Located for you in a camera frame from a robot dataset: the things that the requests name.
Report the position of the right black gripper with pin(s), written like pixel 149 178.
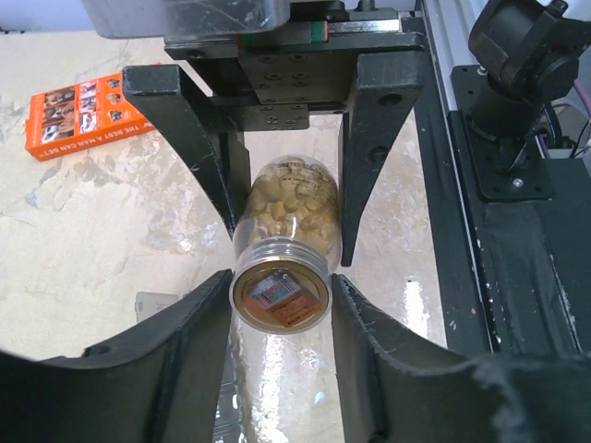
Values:
pixel 270 65

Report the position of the orange cardboard box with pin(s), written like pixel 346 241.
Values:
pixel 81 116

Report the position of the gold bottle cap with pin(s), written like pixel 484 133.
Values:
pixel 281 286

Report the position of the black base frame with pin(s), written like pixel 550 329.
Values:
pixel 510 225

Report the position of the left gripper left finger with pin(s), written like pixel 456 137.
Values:
pixel 109 394

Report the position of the grey weekly pill organizer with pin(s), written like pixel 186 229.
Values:
pixel 199 398

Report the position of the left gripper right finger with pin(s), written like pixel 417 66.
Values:
pixel 396 386

